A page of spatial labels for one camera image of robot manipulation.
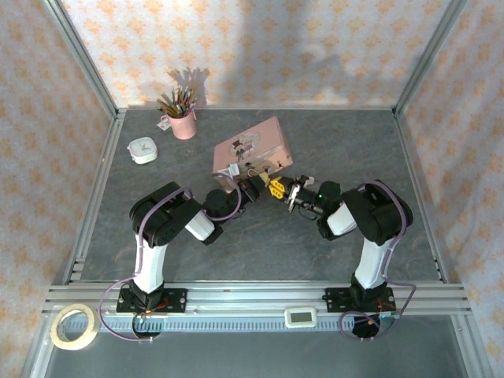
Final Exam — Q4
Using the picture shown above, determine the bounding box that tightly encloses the white digital display unit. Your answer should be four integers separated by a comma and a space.
283, 306, 319, 329

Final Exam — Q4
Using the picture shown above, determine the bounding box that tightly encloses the pink pencil cup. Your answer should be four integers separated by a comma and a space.
168, 107, 198, 140

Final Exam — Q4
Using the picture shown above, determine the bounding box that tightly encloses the grey slotted cable duct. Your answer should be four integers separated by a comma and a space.
93, 314, 360, 332

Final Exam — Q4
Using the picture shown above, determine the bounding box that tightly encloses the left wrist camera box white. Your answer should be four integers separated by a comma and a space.
218, 164, 243, 180

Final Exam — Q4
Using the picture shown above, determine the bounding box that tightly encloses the pink tin box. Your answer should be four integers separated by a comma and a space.
212, 117, 295, 187

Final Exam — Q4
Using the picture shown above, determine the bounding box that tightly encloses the small white clock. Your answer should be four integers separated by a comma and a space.
126, 136, 160, 165

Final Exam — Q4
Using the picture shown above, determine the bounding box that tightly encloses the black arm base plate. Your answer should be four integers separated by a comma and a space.
116, 287, 188, 315
323, 287, 395, 315

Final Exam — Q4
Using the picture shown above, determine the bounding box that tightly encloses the aluminium mounting rail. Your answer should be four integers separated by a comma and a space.
42, 280, 473, 317

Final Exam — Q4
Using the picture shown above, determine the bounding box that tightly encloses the aluminium frame post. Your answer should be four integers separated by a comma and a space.
392, 0, 473, 116
42, 0, 120, 119

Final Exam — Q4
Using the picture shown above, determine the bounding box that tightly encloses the aluminium side rail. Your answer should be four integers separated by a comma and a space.
392, 110, 450, 285
61, 109, 128, 285

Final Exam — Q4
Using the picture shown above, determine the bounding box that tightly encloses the masking tape roll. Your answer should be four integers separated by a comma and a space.
50, 303, 99, 351

